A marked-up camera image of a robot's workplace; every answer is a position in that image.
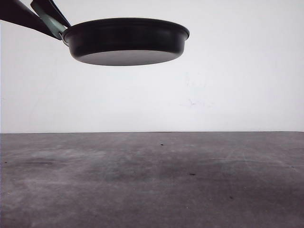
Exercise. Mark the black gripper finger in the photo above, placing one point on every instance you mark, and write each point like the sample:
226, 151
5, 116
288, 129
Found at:
48, 9
14, 11

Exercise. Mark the black frying pan mint handle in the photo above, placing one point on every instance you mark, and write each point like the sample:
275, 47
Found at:
122, 41

